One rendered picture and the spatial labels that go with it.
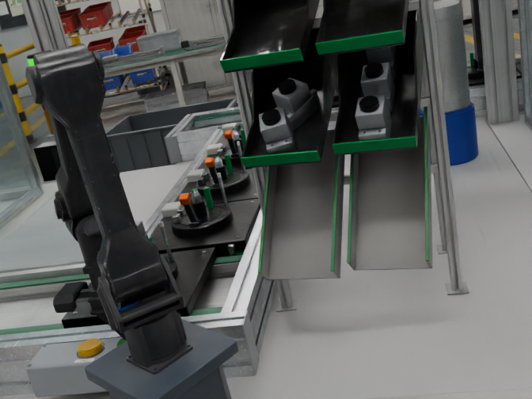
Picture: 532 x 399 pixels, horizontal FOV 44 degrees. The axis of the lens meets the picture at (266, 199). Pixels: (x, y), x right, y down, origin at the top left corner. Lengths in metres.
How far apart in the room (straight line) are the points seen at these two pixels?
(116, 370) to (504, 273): 0.77
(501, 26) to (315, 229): 1.23
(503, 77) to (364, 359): 1.32
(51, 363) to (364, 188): 0.60
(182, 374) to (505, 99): 1.65
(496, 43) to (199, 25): 6.52
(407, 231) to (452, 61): 0.82
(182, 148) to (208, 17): 6.07
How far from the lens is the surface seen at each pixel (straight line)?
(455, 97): 1.89
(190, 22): 8.49
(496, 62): 2.23
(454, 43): 1.87
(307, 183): 1.19
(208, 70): 8.55
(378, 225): 1.15
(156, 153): 3.24
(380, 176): 1.18
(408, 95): 1.15
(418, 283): 1.34
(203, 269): 1.29
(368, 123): 1.05
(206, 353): 0.86
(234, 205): 1.58
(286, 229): 1.17
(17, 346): 1.26
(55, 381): 1.18
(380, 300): 1.29
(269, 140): 1.07
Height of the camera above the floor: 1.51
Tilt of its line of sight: 20 degrees down
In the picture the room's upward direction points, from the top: 12 degrees counter-clockwise
